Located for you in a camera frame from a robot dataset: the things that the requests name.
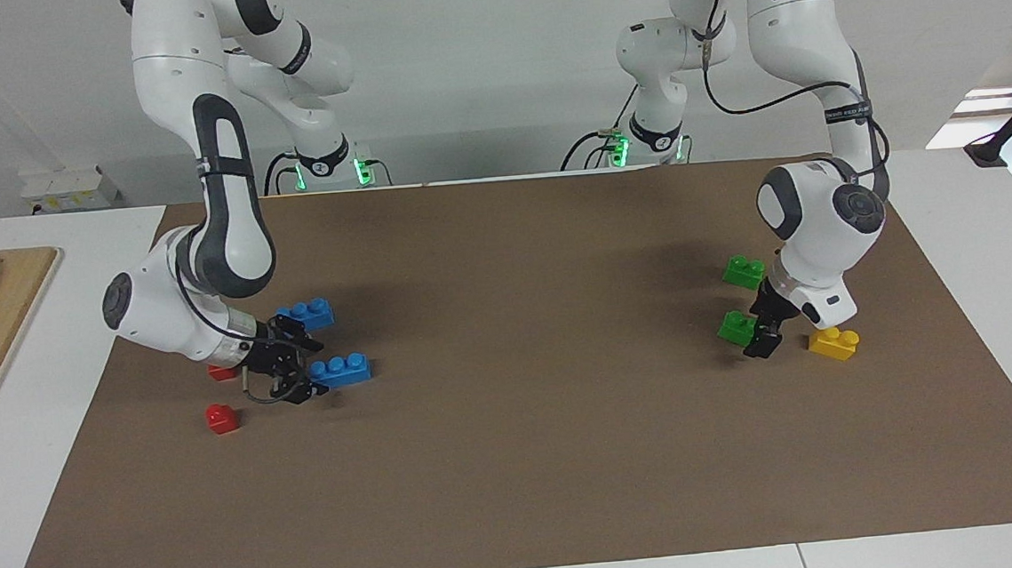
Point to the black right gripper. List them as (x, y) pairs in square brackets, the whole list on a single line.
[(269, 354)]

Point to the green two-stud toy brick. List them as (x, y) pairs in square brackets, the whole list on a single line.
[(734, 329), (743, 274)]

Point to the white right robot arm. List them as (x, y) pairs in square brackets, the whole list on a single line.
[(162, 76)]

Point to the brown table mat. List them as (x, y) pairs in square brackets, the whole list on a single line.
[(526, 443)]

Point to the yellow two-stud toy brick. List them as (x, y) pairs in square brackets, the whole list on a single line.
[(833, 346)]

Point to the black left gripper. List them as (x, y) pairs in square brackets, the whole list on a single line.
[(778, 308)]

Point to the white power strip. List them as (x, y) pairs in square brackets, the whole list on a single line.
[(67, 190)]

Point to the blue three-stud toy brick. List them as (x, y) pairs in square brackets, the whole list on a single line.
[(318, 315), (347, 372)]

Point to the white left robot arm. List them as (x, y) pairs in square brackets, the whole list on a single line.
[(791, 32)]

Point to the small red toy brick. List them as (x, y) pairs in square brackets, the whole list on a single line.
[(220, 373), (222, 420)]

